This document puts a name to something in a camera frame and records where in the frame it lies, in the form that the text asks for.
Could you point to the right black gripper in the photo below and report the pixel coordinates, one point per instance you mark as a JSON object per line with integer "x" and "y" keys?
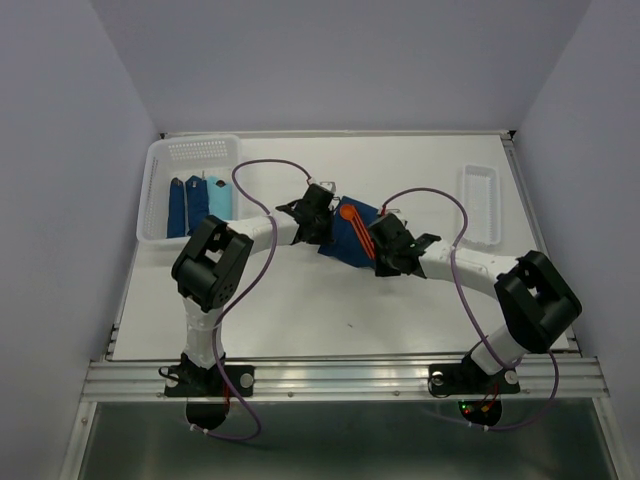
{"x": 382, "y": 245}

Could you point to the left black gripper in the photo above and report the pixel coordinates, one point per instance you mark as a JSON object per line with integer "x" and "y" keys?
{"x": 323, "y": 220}

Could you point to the orange plastic spoon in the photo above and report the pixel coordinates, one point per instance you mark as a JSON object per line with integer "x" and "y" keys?
{"x": 349, "y": 213}

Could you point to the dark blue paper napkin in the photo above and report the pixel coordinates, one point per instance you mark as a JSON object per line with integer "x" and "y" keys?
{"x": 346, "y": 246}

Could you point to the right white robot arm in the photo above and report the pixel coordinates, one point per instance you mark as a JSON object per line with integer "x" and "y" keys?
{"x": 536, "y": 302}

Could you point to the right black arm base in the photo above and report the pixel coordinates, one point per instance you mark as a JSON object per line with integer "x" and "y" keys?
{"x": 479, "y": 393}

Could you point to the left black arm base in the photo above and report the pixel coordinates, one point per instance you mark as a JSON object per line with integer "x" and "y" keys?
{"x": 207, "y": 394}

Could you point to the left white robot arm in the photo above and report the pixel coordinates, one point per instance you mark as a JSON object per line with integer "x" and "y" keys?
{"x": 208, "y": 272}

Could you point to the light blue napkin roll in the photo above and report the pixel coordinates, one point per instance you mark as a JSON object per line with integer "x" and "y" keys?
{"x": 220, "y": 199}

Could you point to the dark blue napkin roll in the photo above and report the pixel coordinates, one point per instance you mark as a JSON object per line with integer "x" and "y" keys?
{"x": 176, "y": 221}
{"x": 197, "y": 202}

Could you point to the white utensil tray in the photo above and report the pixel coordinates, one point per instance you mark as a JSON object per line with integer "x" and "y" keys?
{"x": 481, "y": 198}

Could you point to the white perforated plastic basket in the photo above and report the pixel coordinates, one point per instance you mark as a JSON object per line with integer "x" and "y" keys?
{"x": 182, "y": 157}

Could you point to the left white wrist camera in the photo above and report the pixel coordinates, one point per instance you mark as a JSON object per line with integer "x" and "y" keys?
{"x": 329, "y": 186}

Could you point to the aluminium front rail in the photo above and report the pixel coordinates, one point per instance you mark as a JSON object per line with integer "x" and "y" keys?
{"x": 395, "y": 378}

